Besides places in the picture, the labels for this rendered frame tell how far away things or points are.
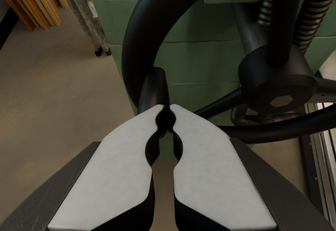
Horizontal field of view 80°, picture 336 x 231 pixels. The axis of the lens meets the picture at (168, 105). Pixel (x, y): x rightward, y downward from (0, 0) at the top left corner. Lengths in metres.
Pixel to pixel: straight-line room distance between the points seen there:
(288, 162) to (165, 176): 0.58
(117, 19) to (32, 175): 0.97
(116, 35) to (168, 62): 0.11
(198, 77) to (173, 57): 0.09
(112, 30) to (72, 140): 0.87
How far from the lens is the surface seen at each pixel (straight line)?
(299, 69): 0.20
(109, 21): 0.38
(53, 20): 1.90
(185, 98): 0.53
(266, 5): 0.24
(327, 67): 0.57
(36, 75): 1.58
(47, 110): 1.36
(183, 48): 0.40
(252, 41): 0.24
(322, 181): 0.99
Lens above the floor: 0.97
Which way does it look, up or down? 57 degrees down
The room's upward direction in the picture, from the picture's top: 5 degrees counter-clockwise
